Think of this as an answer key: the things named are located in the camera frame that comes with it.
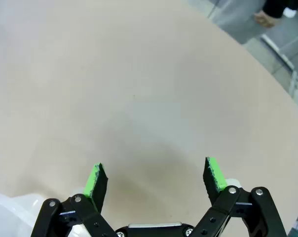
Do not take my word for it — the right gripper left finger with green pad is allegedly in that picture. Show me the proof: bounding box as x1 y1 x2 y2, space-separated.
32 162 116 237

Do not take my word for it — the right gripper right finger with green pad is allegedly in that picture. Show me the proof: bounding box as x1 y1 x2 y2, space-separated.
192 157 288 237

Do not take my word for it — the large clear plastic container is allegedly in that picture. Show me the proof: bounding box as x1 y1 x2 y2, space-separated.
0 193 45 237

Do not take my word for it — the person's left forearm, black sleeve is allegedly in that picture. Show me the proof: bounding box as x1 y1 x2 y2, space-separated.
261 0 298 19

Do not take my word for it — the person's left hand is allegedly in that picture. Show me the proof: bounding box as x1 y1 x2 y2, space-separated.
253 10 280 28

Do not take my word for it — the person in black sweater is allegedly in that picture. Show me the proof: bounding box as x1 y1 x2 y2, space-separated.
207 0 298 44

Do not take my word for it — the grey metal rail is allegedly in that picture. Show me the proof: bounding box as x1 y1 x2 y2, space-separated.
261 33 298 82

